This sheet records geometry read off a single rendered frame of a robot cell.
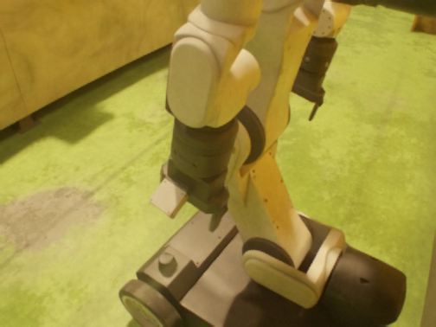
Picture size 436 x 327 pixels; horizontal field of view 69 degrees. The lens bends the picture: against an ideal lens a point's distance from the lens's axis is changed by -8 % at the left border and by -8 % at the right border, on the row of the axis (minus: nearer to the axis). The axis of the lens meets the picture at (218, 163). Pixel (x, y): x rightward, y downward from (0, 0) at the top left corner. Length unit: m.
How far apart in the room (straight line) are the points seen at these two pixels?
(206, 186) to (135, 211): 0.90
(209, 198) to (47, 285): 0.85
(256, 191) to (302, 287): 0.24
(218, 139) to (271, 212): 0.37
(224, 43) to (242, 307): 0.71
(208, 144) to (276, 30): 0.20
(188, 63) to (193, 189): 0.22
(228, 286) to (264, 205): 0.29
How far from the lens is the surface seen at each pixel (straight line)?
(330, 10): 0.76
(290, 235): 0.84
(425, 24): 4.33
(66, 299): 1.21
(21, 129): 2.08
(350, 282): 0.82
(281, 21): 0.52
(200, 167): 0.47
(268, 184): 0.77
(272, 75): 0.59
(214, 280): 0.97
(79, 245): 1.33
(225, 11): 0.36
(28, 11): 1.93
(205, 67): 0.36
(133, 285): 0.96
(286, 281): 0.82
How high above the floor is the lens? 0.99
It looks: 39 degrees down
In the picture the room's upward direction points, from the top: 1 degrees clockwise
